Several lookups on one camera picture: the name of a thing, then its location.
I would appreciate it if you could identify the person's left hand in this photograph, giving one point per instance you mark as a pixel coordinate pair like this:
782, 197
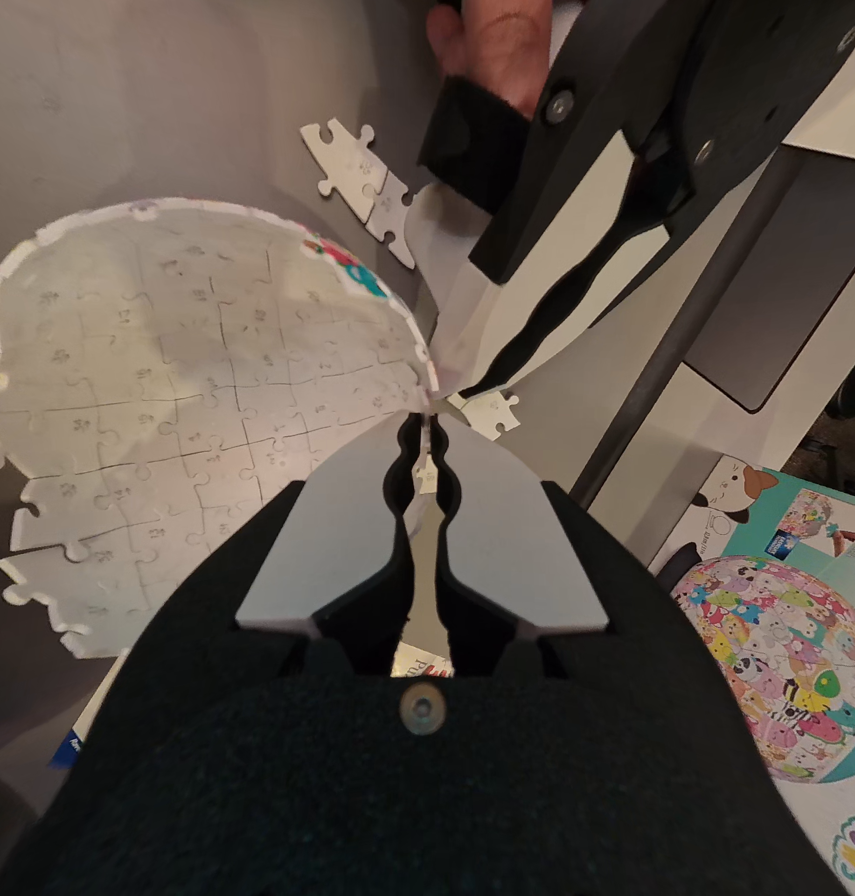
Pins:
504, 42

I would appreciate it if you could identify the colourful puzzle ball box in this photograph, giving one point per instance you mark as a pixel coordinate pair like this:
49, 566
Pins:
777, 644

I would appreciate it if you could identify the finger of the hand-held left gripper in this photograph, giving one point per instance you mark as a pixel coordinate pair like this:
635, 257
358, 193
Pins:
553, 245
609, 287

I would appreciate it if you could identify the puzzle pieces group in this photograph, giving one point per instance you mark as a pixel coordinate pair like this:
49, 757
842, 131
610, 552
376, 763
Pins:
357, 175

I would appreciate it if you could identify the dark grey table flap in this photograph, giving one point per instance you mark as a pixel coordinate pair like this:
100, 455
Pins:
777, 294

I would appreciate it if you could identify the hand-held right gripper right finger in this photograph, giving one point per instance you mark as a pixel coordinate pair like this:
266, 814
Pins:
525, 546

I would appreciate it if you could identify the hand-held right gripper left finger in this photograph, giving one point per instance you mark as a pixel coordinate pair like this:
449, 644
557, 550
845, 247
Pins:
330, 546

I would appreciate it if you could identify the partly built white puzzle ball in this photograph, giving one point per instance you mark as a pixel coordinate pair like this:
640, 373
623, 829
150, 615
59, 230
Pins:
176, 406

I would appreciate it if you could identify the printed instruction leaflet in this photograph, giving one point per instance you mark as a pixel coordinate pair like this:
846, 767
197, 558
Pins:
92, 714

